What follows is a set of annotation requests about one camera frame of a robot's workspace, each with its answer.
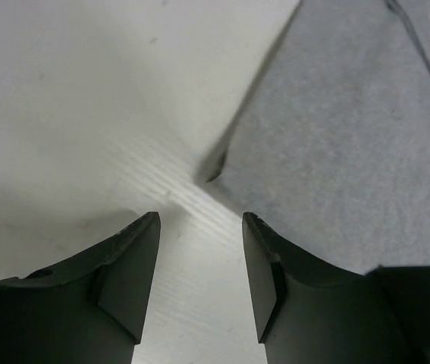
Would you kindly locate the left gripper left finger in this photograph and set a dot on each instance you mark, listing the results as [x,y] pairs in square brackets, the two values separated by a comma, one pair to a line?
[89,308]

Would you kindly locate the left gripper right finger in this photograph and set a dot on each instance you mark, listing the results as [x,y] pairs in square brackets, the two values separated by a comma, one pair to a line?
[307,310]

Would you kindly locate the grey tank top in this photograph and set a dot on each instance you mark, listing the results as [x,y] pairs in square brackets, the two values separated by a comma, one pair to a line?
[332,149]

